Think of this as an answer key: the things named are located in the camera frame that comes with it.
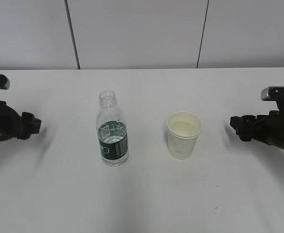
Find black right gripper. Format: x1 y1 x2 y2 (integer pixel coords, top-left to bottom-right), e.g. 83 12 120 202
230 115 257 141

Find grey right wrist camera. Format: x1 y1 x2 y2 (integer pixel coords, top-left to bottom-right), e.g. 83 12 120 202
261 86 284 115

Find white paper cup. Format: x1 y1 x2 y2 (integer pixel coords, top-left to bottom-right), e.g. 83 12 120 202
166 111 203 160

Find clear water bottle green label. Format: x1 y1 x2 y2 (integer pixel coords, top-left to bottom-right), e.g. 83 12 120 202
96 90 128 166

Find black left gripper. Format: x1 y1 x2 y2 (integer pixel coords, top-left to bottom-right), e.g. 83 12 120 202
17 112 41 140

